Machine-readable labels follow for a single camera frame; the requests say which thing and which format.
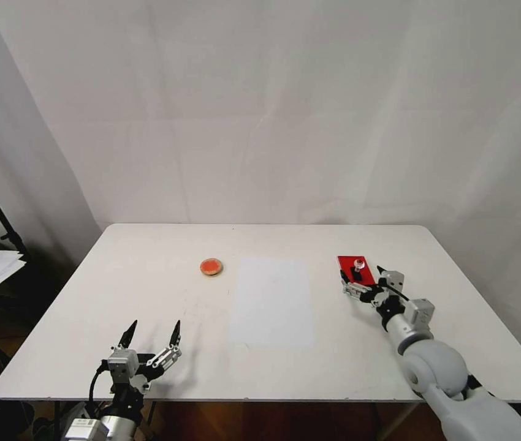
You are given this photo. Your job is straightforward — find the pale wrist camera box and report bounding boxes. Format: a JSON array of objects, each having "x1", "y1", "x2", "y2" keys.
[
  {"x1": 107, "y1": 347, "x2": 139, "y2": 383},
  {"x1": 381, "y1": 269, "x2": 405, "y2": 291}
]

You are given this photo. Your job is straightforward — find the round orange ink pad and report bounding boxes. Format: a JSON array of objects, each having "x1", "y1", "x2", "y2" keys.
[{"x1": 199, "y1": 257, "x2": 224, "y2": 277}]

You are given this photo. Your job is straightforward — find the white paper sheet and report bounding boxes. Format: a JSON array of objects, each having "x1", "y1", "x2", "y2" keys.
[{"x1": 227, "y1": 257, "x2": 316, "y2": 350}]

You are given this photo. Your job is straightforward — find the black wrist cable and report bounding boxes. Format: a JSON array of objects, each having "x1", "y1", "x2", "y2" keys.
[
  {"x1": 378, "y1": 284, "x2": 412, "y2": 304},
  {"x1": 88, "y1": 360, "x2": 110, "y2": 417}
]

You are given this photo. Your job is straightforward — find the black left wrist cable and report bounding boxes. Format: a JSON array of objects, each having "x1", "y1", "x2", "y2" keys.
[{"x1": 88, "y1": 360, "x2": 110, "y2": 417}]

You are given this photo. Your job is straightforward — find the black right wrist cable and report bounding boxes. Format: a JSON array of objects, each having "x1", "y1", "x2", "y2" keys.
[{"x1": 378, "y1": 284, "x2": 412, "y2": 304}]

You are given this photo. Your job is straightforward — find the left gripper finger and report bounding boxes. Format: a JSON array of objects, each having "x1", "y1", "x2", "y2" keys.
[
  {"x1": 146, "y1": 319, "x2": 183, "y2": 369},
  {"x1": 117, "y1": 319, "x2": 139, "y2": 350}
]

